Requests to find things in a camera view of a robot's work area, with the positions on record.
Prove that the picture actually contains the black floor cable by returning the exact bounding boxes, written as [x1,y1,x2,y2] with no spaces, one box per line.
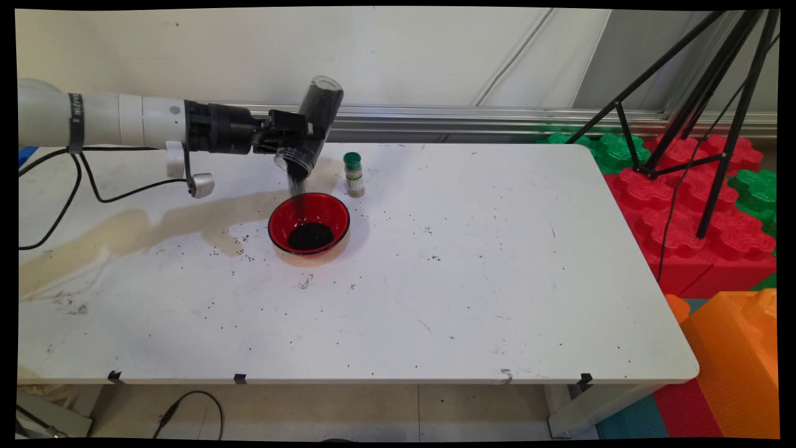
[154,391,224,440]

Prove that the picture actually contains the blue foam mat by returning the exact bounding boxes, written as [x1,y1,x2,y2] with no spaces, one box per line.
[597,395,669,439]

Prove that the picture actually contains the grey table frame bar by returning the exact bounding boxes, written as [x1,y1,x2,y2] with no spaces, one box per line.
[16,389,94,438]

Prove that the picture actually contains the aluminium wall rail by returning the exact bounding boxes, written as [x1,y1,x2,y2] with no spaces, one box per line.
[230,103,778,139]

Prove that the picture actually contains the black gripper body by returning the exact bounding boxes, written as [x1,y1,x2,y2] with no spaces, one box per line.
[185,100,275,155]

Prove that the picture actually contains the black seeds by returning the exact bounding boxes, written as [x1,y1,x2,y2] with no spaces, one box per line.
[287,84,343,253]

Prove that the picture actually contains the green foam block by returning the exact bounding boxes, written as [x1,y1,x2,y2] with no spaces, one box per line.
[547,132,651,175]
[728,169,778,237]

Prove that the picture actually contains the large orange plastic block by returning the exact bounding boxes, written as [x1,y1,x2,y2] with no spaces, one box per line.
[681,289,780,439]

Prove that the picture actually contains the white table leg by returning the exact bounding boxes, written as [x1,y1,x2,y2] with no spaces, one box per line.
[546,383,663,439]

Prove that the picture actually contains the green-capped spice bottle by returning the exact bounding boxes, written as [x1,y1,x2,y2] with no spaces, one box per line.
[343,152,366,198]

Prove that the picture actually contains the thin black tripod cable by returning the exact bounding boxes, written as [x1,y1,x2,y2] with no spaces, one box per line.
[656,34,781,284]

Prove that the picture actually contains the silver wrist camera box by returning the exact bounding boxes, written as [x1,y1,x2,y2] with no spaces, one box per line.
[165,141,216,200]

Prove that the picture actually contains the black tripod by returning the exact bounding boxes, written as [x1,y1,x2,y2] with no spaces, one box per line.
[565,9,781,240]

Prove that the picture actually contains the red bowl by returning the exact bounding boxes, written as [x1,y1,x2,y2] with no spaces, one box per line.
[268,192,351,268]

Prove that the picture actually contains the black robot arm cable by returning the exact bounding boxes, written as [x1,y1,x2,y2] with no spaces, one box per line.
[19,146,190,251]

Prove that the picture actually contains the clear plastic jar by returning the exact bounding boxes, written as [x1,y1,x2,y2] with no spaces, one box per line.
[274,75,345,183]

